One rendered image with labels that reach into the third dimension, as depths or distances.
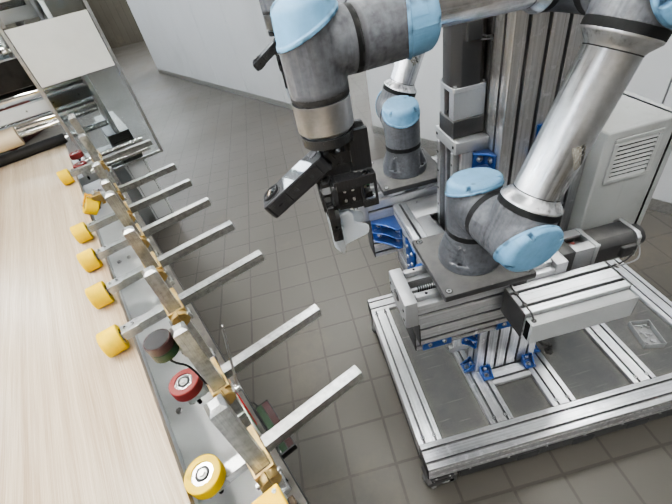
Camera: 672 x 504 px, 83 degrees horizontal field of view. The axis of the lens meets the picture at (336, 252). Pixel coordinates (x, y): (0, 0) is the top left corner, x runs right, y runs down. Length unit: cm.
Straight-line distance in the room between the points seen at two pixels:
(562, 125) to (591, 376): 130
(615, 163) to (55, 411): 158
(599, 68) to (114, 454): 120
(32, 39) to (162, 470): 274
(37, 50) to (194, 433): 257
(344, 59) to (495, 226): 44
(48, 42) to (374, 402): 287
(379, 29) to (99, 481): 103
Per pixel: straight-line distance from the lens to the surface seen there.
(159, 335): 94
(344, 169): 55
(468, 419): 167
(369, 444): 186
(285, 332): 114
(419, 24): 51
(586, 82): 73
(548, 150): 74
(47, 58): 324
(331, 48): 47
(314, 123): 49
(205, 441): 135
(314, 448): 190
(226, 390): 109
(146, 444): 108
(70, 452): 119
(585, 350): 194
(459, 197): 85
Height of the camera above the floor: 172
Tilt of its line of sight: 40 degrees down
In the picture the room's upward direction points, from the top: 13 degrees counter-clockwise
